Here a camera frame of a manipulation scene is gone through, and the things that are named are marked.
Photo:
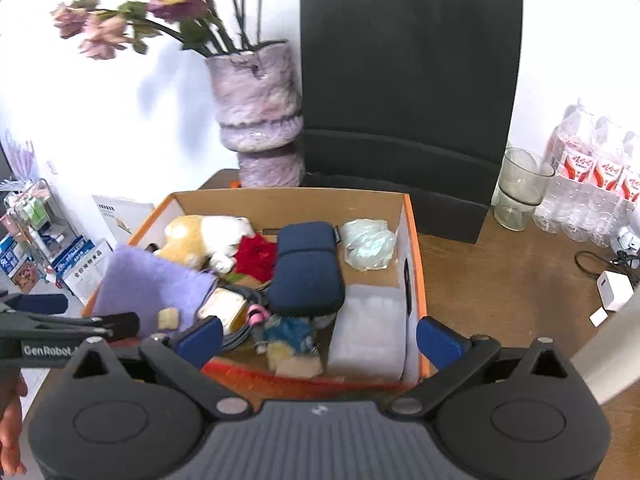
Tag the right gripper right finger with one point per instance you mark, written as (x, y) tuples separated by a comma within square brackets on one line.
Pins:
[(460, 362)]

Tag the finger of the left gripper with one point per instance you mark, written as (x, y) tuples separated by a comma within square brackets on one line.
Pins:
[(45, 304)]

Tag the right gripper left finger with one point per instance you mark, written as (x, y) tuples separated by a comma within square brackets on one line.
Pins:
[(177, 362)]

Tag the small yellow sponge piece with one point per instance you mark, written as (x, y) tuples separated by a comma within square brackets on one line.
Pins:
[(168, 319)]

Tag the purple cloth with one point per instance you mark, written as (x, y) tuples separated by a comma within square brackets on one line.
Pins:
[(140, 282)]

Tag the blue yellow plush figure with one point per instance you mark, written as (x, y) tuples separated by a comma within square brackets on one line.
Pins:
[(291, 348)]

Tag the red pom-pom flower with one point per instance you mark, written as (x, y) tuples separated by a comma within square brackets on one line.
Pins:
[(256, 257)]

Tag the navy blue zip case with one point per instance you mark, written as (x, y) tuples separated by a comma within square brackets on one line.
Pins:
[(307, 279)]

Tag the person's left hand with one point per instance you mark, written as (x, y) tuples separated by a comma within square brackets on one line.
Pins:
[(11, 428)]

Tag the yellow white plush toy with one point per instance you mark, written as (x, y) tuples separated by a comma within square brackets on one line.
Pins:
[(200, 242)]

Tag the white booklet box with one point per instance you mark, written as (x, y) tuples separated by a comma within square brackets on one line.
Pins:
[(122, 218)]

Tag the iridescent crumpled wrapper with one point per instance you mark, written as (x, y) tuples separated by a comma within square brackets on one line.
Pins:
[(368, 244)]

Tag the red cardboard box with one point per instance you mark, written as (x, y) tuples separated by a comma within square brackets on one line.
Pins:
[(245, 369)]

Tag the white thermos bottle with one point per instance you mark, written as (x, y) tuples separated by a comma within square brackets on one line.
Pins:
[(610, 362)]

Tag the white power adapter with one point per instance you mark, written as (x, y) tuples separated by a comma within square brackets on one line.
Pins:
[(615, 290)]

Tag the clear drinking glass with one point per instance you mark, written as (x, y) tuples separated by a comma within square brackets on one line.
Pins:
[(522, 184)]

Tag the water bottle pack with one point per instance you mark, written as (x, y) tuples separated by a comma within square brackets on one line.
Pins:
[(596, 182)]

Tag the black paper shopping bag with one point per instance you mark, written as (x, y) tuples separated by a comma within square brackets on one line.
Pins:
[(411, 96)]

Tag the pink purple ceramic vase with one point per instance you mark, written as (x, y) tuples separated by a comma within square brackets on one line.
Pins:
[(258, 107)]

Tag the dried pink rose bouquet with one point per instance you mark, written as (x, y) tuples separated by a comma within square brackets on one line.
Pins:
[(195, 24)]

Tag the wire storage rack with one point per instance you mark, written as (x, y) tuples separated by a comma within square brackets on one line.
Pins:
[(42, 246)]

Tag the white small robot camera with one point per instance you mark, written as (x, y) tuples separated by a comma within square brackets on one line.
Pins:
[(629, 241)]

